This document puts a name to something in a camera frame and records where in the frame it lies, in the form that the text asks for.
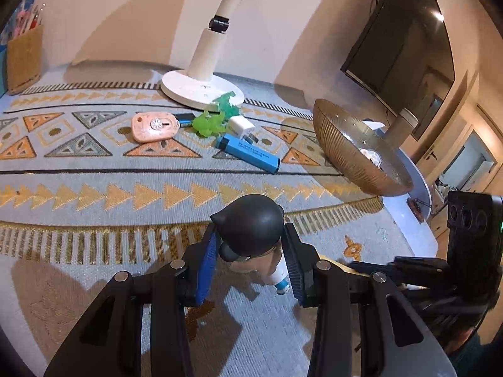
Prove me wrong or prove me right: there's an amber ribbed glass bowl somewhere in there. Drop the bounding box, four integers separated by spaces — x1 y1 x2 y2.
313 99 413 197

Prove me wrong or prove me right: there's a cork pen holder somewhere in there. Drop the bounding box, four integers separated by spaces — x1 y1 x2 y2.
6 25 44 96

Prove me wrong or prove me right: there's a blue rectangular lighter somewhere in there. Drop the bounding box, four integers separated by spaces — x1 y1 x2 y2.
216 134 280 174

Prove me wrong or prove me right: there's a black-headed toy figure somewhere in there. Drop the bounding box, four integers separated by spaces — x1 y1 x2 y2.
211 194 290 295

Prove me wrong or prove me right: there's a white power adapter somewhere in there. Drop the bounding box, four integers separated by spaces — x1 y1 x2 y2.
227 115 258 144

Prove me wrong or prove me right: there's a white desk lamp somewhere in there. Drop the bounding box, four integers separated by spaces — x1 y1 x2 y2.
159 0 245 112

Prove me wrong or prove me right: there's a dark green dinosaur toy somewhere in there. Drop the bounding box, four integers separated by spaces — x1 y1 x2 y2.
212 91 240 122

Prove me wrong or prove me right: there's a black blue utility knife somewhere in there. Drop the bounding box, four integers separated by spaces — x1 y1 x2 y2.
174 113 195 128

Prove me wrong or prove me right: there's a pink oval gadget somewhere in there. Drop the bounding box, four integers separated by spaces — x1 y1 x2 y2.
131 112 180 143

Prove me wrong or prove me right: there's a standing booklets stack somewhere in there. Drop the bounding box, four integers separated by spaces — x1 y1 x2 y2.
0 0 36 97

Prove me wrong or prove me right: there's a black wall television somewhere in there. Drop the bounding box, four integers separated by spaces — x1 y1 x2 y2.
341 0 455 120

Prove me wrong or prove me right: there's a light green dinosaur toy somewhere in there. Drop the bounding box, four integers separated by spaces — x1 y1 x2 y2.
192 111 226 138

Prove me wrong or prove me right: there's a person right hand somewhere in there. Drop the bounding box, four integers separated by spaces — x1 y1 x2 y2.
444 326 484 357

